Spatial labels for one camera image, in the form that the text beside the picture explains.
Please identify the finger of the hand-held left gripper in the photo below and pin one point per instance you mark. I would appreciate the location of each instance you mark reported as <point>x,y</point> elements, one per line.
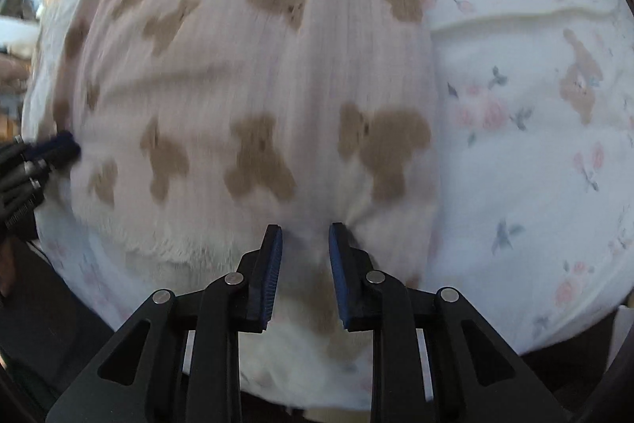
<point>60,151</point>

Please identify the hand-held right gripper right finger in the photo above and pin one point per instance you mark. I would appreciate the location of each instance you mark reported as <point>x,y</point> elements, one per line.
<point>340,269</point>

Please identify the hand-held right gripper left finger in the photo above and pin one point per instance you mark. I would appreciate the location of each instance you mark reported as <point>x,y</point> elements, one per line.
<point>271,269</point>

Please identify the pink bear-print pants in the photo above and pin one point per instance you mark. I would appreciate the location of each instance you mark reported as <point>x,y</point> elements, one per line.
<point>257,71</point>

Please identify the white floral bed sheet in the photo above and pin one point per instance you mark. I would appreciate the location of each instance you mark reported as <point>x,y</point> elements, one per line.
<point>515,185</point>

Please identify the white bear-print pillow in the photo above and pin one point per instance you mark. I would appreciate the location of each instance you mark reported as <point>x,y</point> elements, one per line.
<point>569,71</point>

